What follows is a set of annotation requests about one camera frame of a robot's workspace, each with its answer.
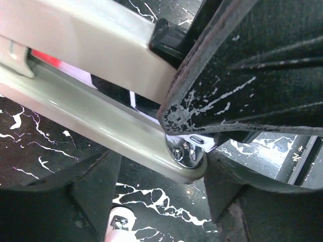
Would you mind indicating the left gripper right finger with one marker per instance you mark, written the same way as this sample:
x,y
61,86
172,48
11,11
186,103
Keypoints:
x,y
248,206

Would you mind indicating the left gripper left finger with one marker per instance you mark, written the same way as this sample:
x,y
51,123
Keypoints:
x,y
70,205

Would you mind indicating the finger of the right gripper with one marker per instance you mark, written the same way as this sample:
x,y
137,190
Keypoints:
x,y
251,66

